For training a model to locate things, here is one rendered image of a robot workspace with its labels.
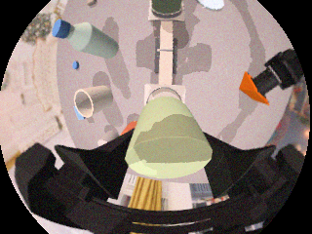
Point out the small blue disc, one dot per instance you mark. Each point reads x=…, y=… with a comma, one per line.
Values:
x=75, y=65

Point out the white round disc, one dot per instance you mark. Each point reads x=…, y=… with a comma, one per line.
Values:
x=211, y=4

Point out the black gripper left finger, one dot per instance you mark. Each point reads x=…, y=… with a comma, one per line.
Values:
x=105, y=164

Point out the light blue cube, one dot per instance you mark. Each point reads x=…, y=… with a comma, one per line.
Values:
x=79, y=114

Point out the orange cylinder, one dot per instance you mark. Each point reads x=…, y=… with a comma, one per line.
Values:
x=132, y=125

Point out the beige open cylinder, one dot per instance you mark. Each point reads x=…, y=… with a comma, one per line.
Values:
x=90, y=101

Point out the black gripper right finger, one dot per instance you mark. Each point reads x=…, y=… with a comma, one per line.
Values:
x=228, y=164

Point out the grey cylinder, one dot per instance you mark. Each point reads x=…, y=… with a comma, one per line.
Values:
x=108, y=136

